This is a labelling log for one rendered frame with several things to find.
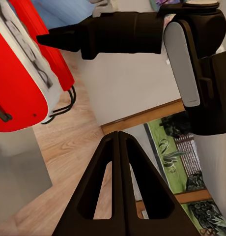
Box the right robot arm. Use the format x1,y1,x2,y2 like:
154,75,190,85
36,0,226,221

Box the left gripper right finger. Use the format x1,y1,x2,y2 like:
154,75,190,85
118,131,201,236

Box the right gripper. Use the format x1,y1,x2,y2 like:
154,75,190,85
36,11,138,60

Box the radio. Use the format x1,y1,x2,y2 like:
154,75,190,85
0,0,76,132

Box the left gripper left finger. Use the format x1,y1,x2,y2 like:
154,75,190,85
52,131,126,236

